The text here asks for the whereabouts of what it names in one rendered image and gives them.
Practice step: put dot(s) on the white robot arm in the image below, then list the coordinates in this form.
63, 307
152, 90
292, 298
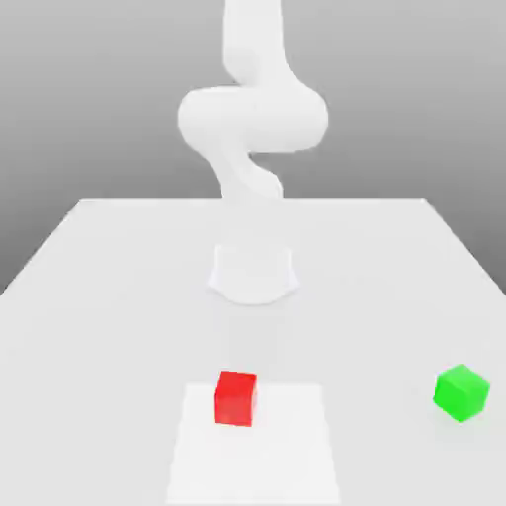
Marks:
253, 118

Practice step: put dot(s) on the small red cube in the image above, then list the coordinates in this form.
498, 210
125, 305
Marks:
235, 399

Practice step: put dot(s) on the small green cube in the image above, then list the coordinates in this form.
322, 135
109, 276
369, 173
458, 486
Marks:
461, 393

